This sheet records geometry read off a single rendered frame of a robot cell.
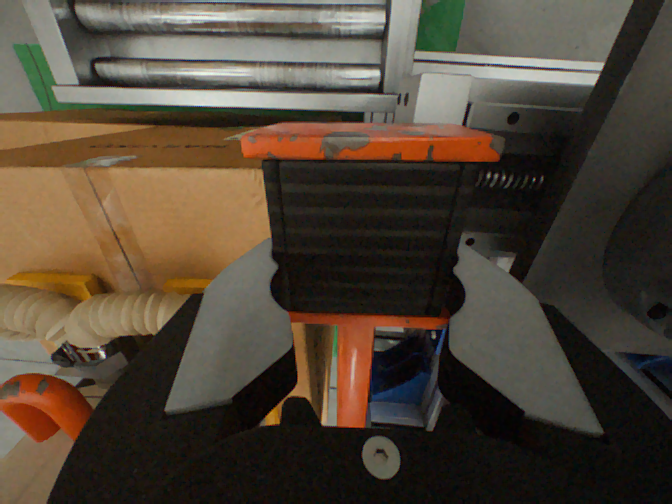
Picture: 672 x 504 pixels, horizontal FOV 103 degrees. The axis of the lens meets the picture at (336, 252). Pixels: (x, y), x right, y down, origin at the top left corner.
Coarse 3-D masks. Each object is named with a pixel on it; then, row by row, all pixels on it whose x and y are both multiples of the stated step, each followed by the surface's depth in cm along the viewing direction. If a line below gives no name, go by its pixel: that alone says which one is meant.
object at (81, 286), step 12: (12, 276) 31; (24, 276) 31; (36, 276) 31; (48, 276) 31; (60, 276) 31; (72, 276) 31; (84, 276) 31; (96, 276) 32; (48, 288) 31; (60, 288) 31; (72, 288) 31; (84, 288) 31; (96, 288) 32; (84, 300) 32; (60, 348) 33; (60, 360) 33; (72, 360) 33
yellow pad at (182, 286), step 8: (168, 280) 31; (176, 280) 31; (184, 280) 31; (192, 280) 31; (200, 280) 31; (208, 280) 31; (168, 288) 30; (176, 288) 30; (184, 288) 30; (192, 288) 30; (200, 288) 30; (272, 416) 42; (264, 424) 42
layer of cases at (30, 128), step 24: (0, 120) 63; (24, 120) 63; (48, 120) 65; (72, 120) 66; (96, 120) 68; (120, 120) 69; (144, 120) 71; (168, 120) 72; (192, 120) 75; (216, 120) 76; (240, 120) 78; (264, 120) 80; (288, 120) 82; (312, 120) 85; (336, 120) 87; (0, 144) 65; (24, 144) 65
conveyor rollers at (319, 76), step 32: (96, 0) 51; (128, 0) 51; (96, 32) 54; (128, 32) 54; (160, 32) 53; (192, 32) 53; (224, 32) 53; (256, 32) 52; (288, 32) 52; (320, 32) 51; (352, 32) 51; (96, 64) 56; (128, 64) 55; (160, 64) 55; (192, 64) 55; (224, 64) 55; (256, 64) 54; (288, 64) 54; (320, 64) 54; (352, 64) 54
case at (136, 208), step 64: (192, 128) 58; (256, 128) 57; (0, 192) 28; (64, 192) 27; (128, 192) 27; (192, 192) 26; (256, 192) 26; (0, 256) 32; (64, 256) 31; (128, 256) 31; (192, 256) 30; (320, 384) 58
